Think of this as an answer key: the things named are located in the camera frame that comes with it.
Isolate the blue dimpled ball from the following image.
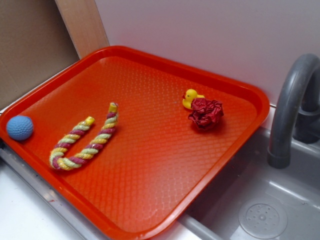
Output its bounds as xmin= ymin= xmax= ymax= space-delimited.
xmin=6 ymin=115 xmax=34 ymax=141

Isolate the multicolour twisted rope toy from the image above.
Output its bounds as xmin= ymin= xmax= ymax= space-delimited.
xmin=49 ymin=102 xmax=119 ymax=171

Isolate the light wooden board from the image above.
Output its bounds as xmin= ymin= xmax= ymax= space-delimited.
xmin=55 ymin=0 xmax=110 ymax=59

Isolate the grey plastic faucet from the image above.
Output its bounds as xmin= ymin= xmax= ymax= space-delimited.
xmin=267 ymin=53 xmax=320 ymax=169

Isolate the brown cardboard sheet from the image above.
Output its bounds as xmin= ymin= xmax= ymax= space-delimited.
xmin=0 ymin=0 xmax=79 ymax=109

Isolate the crumpled red paper ball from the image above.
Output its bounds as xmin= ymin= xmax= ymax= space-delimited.
xmin=188 ymin=98 xmax=224 ymax=131

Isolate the grey plastic sink basin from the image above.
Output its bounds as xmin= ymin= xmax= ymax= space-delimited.
xmin=179 ymin=128 xmax=320 ymax=240

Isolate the yellow rubber duck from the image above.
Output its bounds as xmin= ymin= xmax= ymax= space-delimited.
xmin=182 ymin=89 xmax=205 ymax=110

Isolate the orange plastic tray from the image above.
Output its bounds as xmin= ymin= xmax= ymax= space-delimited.
xmin=0 ymin=46 xmax=270 ymax=240

